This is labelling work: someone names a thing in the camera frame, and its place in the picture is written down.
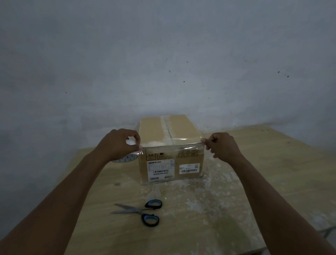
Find person's right hand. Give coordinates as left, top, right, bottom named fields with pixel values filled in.
left=201, top=132, right=246, bottom=165

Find person's left hand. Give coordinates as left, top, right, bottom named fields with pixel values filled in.
left=93, top=128, right=143, bottom=162

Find brown cardboard box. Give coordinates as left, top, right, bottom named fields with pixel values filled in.
left=136, top=114, right=205, bottom=185

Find person's right forearm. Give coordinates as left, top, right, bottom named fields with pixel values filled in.
left=232, top=156, right=336, bottom=255

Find person's left forearm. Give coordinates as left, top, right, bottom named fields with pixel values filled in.
left=0, top=151, right=111, bottom=255

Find black handled scissors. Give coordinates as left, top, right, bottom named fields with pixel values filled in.
left=110, top=199, right=163, bottom=227

